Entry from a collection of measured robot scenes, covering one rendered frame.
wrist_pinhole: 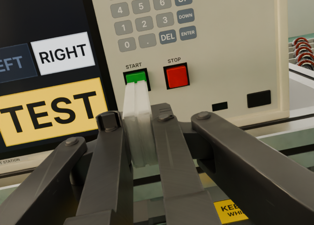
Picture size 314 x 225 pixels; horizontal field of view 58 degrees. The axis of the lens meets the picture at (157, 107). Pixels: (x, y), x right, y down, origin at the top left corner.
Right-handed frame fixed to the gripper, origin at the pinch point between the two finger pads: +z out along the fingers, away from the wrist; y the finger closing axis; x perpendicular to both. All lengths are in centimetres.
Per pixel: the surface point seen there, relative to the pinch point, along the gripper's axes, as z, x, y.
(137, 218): 21.6, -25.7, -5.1
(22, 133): 9.5, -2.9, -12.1
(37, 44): 9.5, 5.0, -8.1
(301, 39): 179, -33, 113
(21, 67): 9.5, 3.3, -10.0
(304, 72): 23.1, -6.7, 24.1
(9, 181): 7.5, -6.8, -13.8
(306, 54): 134, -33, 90
